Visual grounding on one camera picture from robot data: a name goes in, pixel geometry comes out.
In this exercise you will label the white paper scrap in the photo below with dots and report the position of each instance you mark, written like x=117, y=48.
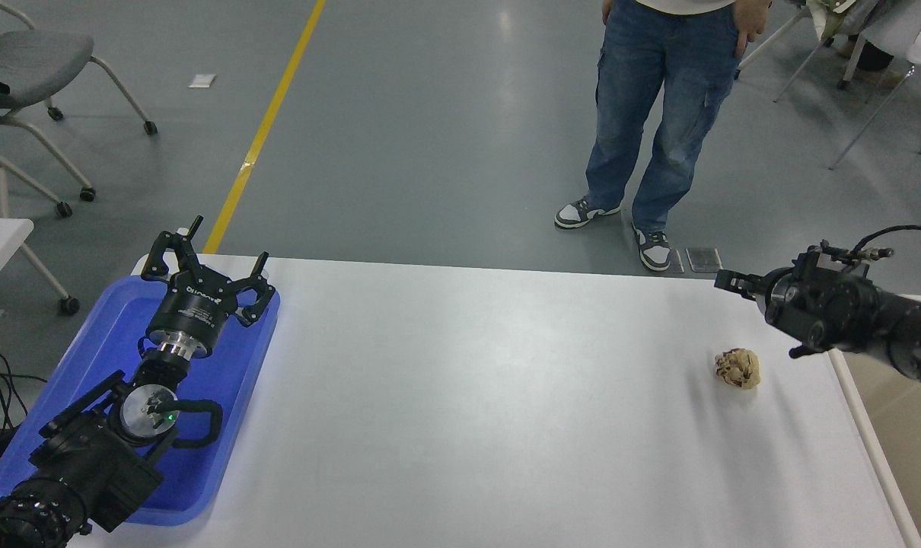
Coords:
x=202, y=81

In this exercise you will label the person's left hand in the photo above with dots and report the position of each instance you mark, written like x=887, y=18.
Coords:
x=751, y=19

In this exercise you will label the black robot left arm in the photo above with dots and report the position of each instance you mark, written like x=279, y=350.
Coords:
x=87, y=464

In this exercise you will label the clear floor plate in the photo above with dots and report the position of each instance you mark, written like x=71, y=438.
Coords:
x=677, y=262
x=705, y=259

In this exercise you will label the black power adapter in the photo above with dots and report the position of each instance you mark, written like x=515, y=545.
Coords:
x=0, y=443

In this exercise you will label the person's right hand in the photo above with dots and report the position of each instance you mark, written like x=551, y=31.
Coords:
x=608, y=9

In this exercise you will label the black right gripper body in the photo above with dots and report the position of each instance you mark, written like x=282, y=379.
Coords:
x=799, y=304

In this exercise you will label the tan paper ball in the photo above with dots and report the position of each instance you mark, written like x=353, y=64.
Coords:
x=738, y=369

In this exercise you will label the beige-framed wheeled chair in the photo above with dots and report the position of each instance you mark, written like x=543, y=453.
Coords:
x=49, y=156

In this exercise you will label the chair with caster legs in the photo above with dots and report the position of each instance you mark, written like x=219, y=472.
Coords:
x=737, y=74

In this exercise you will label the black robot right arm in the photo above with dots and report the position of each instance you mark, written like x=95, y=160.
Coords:
x=917, y=342

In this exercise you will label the grey wheeled chair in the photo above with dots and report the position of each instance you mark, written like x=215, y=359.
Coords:
x=34, y=65

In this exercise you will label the person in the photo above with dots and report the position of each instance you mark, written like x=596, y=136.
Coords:
x=875, y=55
x=643, y=76

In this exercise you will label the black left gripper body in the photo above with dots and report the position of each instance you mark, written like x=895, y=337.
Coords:
x=190, y=313

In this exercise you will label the blue plastic tray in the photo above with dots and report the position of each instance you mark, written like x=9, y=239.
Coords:
x=224, y=380

